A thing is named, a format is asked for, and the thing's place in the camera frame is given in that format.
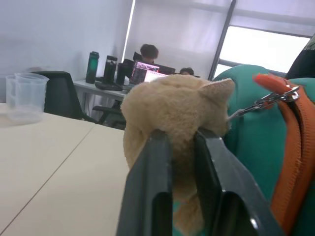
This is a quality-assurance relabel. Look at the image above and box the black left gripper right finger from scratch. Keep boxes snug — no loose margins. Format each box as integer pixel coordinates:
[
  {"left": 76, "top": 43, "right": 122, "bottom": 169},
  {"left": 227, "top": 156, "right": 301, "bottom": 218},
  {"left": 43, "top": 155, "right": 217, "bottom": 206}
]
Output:
[{"left": 194, "top": 129, "right": 286, "bottom": 236}]

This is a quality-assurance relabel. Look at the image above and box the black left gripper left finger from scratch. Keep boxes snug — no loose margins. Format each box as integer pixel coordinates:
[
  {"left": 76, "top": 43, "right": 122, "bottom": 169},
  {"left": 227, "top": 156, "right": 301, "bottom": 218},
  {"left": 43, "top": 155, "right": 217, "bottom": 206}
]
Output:
[{"left": 116, "top": 129, "right": 174, "bottom": 236}]

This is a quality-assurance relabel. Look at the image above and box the tan plush toy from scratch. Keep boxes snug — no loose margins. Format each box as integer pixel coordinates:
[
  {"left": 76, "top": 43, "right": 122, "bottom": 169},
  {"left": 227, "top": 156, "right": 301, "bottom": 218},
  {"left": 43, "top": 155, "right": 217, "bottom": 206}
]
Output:
[{"left": 121, "top": 74, "right": 236, "bottom": 235}]

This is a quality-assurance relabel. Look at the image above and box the orange and teal backpack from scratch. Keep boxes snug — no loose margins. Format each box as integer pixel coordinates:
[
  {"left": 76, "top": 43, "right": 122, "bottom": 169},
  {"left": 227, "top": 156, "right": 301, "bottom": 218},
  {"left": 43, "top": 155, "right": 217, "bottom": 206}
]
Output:
[{"left": 172, "top": 64, "right": 315, "bottom": 236}]

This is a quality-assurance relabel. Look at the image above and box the black office chair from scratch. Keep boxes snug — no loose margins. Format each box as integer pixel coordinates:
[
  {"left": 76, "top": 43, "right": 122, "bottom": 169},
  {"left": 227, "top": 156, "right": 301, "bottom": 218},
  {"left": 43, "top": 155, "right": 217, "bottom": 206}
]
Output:
[{"left": 92, "top": 98, "right": 127, "bottom": 130}]

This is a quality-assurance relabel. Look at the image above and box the silver metal clasp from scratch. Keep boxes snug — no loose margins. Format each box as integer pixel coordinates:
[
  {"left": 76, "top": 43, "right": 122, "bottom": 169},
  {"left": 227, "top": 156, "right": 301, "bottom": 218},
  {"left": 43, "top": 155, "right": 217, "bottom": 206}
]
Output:
[{"left": 226, "top": 86, "right": 301, "bottom": 123}]

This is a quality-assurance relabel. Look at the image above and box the flat black desk item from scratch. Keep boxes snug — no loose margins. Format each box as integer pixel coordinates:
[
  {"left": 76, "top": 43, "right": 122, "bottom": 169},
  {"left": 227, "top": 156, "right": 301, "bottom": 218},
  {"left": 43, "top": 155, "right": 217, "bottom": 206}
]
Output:
[{"left": 94, "top": 81, "right": 124, "bottom": 92}]

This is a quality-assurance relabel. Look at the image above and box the lit computer screen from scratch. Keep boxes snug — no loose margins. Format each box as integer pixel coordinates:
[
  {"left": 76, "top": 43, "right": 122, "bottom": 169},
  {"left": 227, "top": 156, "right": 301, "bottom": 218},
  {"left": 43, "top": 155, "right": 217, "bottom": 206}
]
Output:
[{"left": 128, "top": 60, "right": 168, "bottom": 85}]

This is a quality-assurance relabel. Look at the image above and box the short black bottle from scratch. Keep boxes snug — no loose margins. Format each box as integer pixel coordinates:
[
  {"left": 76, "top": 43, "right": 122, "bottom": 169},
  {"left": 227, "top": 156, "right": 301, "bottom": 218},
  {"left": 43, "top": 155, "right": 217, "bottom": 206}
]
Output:
[{"left": 116, "top": 62, "right": 129, "bottom": 86}]

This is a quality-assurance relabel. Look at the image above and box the white desk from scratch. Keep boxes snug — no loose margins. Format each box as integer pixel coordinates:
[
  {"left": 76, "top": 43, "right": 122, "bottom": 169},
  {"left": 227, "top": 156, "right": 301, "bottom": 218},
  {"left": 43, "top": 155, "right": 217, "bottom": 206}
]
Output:
[{"left": 73, "top": 78, "right": 130, "bottom": 118}]

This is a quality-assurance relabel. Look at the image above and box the black monitor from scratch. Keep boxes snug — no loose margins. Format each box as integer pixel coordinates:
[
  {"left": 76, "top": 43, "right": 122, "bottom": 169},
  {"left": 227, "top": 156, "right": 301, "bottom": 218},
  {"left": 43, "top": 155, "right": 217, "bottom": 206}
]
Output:
[{"left": 147, "top": 63, "right": 177, "bottom": 75}]

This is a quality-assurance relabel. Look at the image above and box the tall black bottle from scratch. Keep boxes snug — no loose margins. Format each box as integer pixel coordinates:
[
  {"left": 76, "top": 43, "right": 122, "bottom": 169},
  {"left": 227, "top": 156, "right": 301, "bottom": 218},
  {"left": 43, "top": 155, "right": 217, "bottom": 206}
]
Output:
[{"left": 102, "top": 55, "right": 119, "bottom": 86}]

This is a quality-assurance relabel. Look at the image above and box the black plastic chair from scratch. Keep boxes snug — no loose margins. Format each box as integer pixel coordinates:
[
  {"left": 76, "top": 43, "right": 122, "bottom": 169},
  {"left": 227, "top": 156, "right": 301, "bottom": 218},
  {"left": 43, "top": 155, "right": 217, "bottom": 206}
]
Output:
[{"left": 31, "top": 70, "right": 97, "bottom": 124}]

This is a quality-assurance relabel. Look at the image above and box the green and black bottle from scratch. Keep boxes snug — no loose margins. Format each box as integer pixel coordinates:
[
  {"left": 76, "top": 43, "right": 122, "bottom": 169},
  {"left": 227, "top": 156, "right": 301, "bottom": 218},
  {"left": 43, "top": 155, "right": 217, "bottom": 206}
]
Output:
[{"left": 85, "top": 51, "right": 100, "bottom": 85}]

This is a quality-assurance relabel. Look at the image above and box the person with dark curly hair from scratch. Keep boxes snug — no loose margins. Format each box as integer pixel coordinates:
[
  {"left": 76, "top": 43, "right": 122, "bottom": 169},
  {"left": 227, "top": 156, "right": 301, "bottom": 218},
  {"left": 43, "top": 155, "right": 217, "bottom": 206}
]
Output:
[{"left": 139, "top": 43, "right": 159, "bottom": 65}]

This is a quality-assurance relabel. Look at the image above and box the black garment with green print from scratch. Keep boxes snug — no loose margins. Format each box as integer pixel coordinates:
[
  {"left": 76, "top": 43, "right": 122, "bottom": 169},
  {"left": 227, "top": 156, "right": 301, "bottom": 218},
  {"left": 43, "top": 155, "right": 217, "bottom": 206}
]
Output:
[{"left": 286, "top": 33, "right": 315, "bottom": 80}]

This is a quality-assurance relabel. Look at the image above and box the clear plastic measuring cup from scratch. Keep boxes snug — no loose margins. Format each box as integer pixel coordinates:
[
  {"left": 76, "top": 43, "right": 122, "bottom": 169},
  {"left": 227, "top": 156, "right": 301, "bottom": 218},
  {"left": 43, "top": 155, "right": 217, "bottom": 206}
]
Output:
[{"left": 14, "top": 72, "right": 50, "bottom": 123}]

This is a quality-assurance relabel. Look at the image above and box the dark window frame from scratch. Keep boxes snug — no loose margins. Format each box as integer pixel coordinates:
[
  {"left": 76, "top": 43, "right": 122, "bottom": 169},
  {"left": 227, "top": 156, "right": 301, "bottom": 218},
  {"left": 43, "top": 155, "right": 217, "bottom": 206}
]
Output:
[{"left": 208, "top": 0, "right": 315, "bottom": 80}]

